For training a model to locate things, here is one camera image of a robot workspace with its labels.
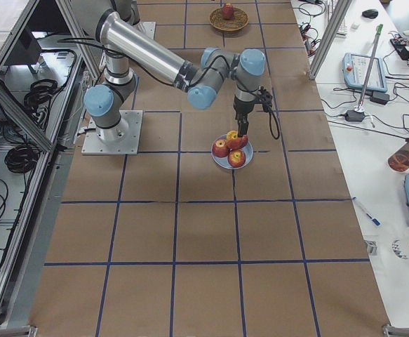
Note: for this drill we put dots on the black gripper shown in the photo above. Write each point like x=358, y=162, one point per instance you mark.
x=241, y=111

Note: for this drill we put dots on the red yellow transferred apple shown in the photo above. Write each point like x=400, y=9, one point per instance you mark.
x=232, y=139

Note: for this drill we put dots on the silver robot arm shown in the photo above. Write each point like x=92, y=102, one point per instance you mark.
x=115, y=25

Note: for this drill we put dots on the plate apple far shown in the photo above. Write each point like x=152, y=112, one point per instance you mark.
x=243, y=143

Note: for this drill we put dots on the plate apple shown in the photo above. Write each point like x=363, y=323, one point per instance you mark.
x=243, y=143
x=236, y=158
x=220, y=148

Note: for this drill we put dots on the light blue plate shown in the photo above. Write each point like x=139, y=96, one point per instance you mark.
x=248, y=149

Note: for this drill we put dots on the plate apple left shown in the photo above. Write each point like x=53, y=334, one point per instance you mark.
x=220, y=148

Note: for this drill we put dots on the plate apple near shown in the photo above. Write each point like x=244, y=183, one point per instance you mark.
x=236, y=158

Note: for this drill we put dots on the woven wicker basket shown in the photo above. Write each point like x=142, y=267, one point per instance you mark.
x=236, y=23

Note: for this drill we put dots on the red apple in basket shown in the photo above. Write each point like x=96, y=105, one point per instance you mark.
x=227, y=11

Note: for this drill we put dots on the black power adapter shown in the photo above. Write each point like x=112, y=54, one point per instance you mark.
x=354, y=116

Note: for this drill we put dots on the brown paper table cover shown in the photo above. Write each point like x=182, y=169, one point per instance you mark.
x=167, y=243

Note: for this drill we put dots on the metal rod green tip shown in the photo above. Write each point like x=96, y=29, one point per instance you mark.
x=359, y=108

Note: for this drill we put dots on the white keyboard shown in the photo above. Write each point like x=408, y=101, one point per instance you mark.
x=331, y=7

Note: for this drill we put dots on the blue white pen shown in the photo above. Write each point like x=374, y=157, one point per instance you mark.
x=370, y=216

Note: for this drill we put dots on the brown drink bottle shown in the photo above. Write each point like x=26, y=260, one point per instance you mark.
x=405, y=156

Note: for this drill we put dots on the black computer mouse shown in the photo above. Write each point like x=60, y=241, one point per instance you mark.
x=370, y=13

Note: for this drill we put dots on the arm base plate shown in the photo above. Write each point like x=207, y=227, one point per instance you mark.
x=124, y=138
x=147, y=28

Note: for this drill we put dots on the aluminium frame post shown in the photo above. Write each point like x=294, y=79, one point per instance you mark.
x=328, y=36

